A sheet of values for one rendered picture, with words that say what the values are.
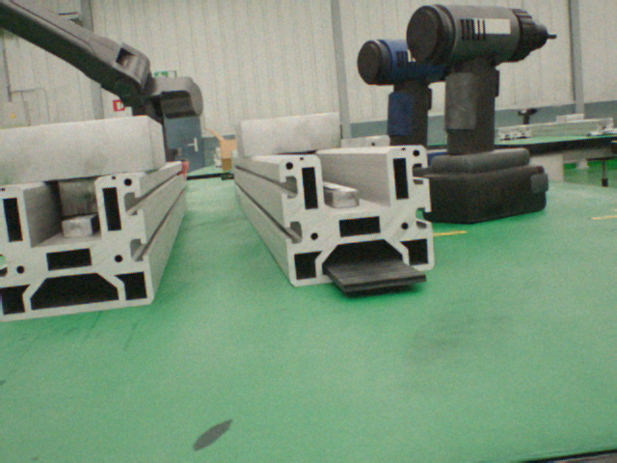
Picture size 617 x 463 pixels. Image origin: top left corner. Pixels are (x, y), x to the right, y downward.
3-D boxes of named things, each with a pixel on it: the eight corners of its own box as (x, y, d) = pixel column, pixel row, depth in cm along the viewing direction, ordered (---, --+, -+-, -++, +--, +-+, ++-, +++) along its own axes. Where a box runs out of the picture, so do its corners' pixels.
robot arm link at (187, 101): (122, 50, 121) (110, 84, 116) (184, 40, 118) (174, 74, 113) (149, 100, 130) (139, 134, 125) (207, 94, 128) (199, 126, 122)
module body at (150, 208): (130, 214, 122) (123, 166, 121) (187, 208, 124) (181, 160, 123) (-3, 322, 44) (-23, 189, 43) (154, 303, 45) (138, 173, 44)
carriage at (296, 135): (239, 177, 93) (234, 125, 92) (321, 169, 94) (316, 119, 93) (246, 182, 77) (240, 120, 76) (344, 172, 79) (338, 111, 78)
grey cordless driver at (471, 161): (411, 223, 74) (394, 12, 71) (538, 201, 84) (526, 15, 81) (461, 227, 67) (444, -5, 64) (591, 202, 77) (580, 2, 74)
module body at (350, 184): (237, 203, 125) (232, 155, 124) (292, 197, 126) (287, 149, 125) (290, 286, 47) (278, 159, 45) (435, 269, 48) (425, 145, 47)
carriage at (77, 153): (53, 206, 66) (43, 135, 65) (169, 194, 67) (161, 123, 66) (6, 223, 50) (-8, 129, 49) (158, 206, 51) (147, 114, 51)
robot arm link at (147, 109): (137, 90, 128) (122, 88, 122) (172, 85, 126) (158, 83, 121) (142, 127, 129) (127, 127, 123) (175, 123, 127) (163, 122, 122)
